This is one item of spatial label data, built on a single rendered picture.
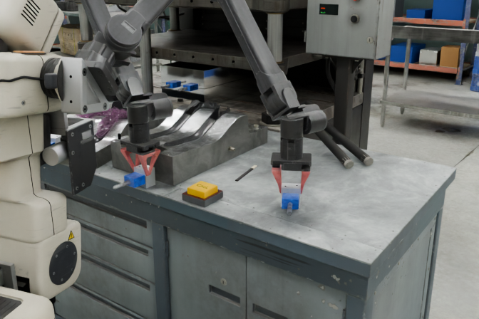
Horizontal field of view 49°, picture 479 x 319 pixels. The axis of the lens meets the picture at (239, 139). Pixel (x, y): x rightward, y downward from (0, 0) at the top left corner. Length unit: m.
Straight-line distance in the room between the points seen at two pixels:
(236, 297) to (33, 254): 0.58
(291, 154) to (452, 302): 1.46
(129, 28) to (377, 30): 1.12
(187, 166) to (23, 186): 0.50
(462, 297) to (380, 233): 1.38
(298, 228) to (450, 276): 1.58
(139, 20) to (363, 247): 0.71
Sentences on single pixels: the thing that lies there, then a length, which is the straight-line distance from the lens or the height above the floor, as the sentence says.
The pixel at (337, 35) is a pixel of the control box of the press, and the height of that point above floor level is 1.15.
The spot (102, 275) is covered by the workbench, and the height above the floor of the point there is 0.38.
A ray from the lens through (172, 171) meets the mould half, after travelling 1.51.
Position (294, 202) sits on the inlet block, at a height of 0.83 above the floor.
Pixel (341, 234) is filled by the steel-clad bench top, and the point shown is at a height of 0.80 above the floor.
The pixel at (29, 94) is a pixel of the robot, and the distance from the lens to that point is 1.13.
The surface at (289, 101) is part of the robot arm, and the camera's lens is 1.30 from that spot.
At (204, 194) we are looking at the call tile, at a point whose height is 0.83.
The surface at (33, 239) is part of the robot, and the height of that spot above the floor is 0.82.
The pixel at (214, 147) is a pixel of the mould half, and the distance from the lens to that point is 1.64.
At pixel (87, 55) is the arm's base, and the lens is 1.12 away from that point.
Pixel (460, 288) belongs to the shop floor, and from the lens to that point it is 2.71.
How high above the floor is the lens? 1.39
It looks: 18 degrees down
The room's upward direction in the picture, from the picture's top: straight up
